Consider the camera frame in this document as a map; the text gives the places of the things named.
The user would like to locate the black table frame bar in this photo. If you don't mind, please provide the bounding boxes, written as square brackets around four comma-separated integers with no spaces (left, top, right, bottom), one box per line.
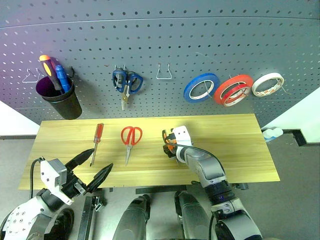
[135,185,188,196]

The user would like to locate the blue handled scissors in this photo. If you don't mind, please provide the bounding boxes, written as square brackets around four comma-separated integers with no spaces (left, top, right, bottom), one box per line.
[111,69,144,111]

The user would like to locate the red handled scissors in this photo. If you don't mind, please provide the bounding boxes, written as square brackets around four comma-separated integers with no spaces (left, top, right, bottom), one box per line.
[120,126,143,167]

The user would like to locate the white tape roll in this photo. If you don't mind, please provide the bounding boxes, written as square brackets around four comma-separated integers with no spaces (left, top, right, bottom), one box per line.
[251,72,285,97]

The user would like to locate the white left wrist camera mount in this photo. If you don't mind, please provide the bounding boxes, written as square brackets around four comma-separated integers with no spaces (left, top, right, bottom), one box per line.
[39,156,75,206]

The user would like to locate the black plastic cup holder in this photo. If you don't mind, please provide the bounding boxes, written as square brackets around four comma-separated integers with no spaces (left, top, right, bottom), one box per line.
[35,75,83,121]

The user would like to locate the grey perforated metal pegboard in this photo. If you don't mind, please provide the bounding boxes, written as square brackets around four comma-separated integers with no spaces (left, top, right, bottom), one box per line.
[0,0,320,128]

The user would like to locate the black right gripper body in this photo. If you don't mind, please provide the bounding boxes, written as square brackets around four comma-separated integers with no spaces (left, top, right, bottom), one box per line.
[162,133,179,159]

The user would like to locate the red tape roll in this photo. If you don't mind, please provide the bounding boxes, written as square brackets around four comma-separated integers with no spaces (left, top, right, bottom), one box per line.
[213,74,254,108]

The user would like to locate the black table clamp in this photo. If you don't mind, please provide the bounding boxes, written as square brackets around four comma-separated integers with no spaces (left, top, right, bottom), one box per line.
[231,182,250,191]

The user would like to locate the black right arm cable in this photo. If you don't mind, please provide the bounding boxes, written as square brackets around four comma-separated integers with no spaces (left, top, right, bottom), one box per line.
[171,143,226,177]

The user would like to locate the silver wire pegboard hook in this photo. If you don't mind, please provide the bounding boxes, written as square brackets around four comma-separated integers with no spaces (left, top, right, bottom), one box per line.
[155,63,173,80]
[21,68,41,83]

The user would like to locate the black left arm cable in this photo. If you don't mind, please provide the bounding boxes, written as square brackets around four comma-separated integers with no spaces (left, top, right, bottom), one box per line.
[29,157,45,199]

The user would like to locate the red handled screwdriver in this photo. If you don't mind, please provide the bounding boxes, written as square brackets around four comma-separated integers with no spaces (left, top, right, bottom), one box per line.
[89,123,105,167]

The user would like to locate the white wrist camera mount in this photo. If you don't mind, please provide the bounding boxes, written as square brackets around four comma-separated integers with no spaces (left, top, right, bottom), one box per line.
[39,156,75,206]
[171,125,195,165]

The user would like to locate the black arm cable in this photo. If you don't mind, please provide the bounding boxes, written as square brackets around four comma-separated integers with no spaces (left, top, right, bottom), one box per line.
[171,143,226,177]
[29,157,45,199]

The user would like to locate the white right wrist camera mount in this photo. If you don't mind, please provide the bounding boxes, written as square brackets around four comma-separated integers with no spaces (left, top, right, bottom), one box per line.
[171,125,195,165]

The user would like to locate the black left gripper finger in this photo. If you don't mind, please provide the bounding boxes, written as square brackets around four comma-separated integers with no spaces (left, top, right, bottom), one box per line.
[64,148,95,174]
[86,162,114,194]

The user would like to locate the dark grey rounded shape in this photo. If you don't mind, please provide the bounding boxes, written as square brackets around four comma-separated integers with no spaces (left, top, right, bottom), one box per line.
[174,190,214,240]
[111,193,152,240]

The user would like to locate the blue tape roll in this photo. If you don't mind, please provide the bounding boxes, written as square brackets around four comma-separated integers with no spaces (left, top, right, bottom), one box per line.
[183,72,221,104]

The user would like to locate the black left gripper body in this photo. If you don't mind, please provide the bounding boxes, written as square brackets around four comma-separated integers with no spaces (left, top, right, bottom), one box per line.
[60,171,89,199]

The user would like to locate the black metal table leg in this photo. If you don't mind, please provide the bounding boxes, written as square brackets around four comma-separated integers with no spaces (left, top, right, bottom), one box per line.
[76,195,106,240]

